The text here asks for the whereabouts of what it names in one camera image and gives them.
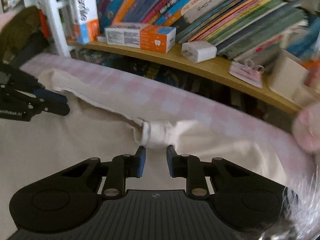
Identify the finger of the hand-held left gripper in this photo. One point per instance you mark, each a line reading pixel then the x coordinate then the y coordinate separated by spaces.
pixel 52 108
pixel 50 95

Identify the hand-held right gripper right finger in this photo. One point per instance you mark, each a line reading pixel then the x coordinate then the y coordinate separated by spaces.
pixel 171 161

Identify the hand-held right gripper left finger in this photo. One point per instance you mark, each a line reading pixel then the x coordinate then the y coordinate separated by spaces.
pixel 141 162

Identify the beige printed t-shirt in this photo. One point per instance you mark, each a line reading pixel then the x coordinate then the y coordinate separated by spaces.
pixel 75 135

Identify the black chair back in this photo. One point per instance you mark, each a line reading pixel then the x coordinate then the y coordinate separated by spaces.
pixel 32 47

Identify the olive green jacket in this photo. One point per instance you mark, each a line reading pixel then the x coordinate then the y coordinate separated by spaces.
pixel 20 30

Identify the tall white orange toothbrush box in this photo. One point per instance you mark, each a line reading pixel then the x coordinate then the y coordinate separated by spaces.
pixel 83 12

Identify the bookshelf with wooden boards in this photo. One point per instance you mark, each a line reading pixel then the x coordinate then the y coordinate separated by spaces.
pixel 175 63

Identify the pink notepad with clips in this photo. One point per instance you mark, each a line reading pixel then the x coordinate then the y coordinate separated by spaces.
pixel 246 76

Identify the white charger plug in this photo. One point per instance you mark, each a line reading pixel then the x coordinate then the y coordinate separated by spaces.
pixel 200 51

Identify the long white orange carton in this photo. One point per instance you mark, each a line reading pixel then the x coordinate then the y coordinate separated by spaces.
pixel 150 38

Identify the pink plush toy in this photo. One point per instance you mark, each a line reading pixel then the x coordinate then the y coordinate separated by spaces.
pixel 307 130

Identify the beige pen holder box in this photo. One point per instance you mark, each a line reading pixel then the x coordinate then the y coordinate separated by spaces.
pixel 285 77

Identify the row of colourful books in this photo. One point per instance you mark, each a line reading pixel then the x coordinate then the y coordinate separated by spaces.
pixel 225 12

